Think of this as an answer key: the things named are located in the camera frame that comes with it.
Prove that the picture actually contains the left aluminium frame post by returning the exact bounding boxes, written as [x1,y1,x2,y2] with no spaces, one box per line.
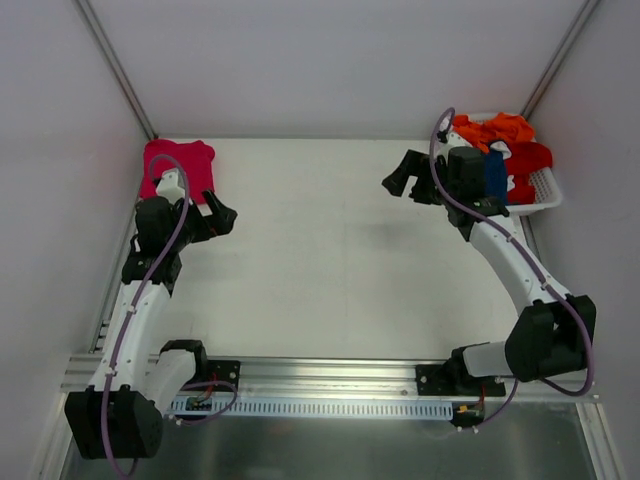
[71,0,158,140]

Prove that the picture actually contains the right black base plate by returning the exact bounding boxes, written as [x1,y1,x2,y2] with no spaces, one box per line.
[415,362,506,398]

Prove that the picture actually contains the crimson pink t shirt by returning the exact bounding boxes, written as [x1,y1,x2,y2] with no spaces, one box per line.
[138,139,217,207]

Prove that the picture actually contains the aluminium mounting rail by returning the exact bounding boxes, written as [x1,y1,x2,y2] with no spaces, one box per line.
[60,353,601,403]

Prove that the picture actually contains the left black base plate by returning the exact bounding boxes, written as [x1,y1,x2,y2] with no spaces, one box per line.
[194,358,242,393]

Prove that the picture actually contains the white plastic laundry basket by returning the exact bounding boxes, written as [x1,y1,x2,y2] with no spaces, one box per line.
[438,114,562,216]

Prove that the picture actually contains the right aluminium frame post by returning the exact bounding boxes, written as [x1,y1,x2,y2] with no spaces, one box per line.
[520,0,603,120]

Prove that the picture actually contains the aluminium frame post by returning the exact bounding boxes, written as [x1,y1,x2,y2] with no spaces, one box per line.
[71,0,158,140]
[520,0,603,120]

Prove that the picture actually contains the red t shirt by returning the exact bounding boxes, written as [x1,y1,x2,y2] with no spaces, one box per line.
[504,142,553,205]

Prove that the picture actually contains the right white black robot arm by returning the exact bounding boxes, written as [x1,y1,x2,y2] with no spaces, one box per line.
[381,135,596,396]

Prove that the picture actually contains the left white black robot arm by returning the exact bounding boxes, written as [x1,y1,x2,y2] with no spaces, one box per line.
[64,168,237,461]

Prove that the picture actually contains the white slotted cable duct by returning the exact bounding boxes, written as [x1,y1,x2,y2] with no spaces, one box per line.
[164,397,455,420]

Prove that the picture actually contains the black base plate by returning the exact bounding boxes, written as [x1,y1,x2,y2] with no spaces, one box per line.
[415,362,506,398]
[194,358,242,393]

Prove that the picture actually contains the orange t shirt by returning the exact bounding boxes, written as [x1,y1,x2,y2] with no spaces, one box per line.
[453,112,535,153]

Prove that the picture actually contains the blue t shirt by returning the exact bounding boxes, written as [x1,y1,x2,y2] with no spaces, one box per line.
[484,150,508,206]

